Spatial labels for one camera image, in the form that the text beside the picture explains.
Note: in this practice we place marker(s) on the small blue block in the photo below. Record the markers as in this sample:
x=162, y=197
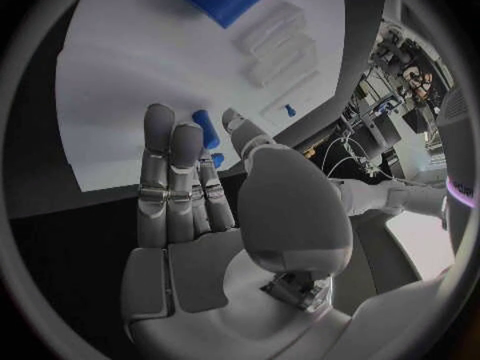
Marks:
x=289, y=111

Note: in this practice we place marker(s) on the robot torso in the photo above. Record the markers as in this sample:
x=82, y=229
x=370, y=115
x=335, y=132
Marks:
x=459, y=156

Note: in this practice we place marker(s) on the white task board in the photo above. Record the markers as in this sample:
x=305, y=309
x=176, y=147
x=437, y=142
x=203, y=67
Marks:
x=131, y=66

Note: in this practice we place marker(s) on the long blue peg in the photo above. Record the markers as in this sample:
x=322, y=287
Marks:
x=208, y=132

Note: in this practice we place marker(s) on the short blue peg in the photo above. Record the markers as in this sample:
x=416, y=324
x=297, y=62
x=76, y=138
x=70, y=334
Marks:
x=218, y=159

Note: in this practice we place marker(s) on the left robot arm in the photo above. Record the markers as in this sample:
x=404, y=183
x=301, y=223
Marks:
x=412, y=196

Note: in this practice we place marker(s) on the cluttered workshop desk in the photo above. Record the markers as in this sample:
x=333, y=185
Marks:
x=384, y=132

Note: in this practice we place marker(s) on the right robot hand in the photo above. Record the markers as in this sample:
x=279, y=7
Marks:
x=195, y=276

